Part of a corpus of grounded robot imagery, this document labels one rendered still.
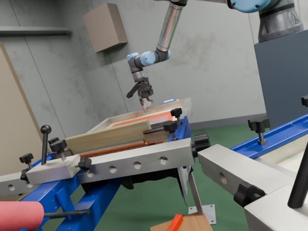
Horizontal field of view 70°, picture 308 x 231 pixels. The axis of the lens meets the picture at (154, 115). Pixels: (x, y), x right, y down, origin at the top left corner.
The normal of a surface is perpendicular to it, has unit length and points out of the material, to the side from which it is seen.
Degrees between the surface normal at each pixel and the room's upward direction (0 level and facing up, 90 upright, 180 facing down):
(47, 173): 90
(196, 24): 90
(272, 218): 0
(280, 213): 0
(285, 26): 72
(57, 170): 90
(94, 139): 90
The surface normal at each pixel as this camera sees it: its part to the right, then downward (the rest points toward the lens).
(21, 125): 0.85, -0.15
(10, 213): 0.91, -0.37
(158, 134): -0.20, 0.28
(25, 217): 0.94, -0.08
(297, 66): -0.44, 0.33
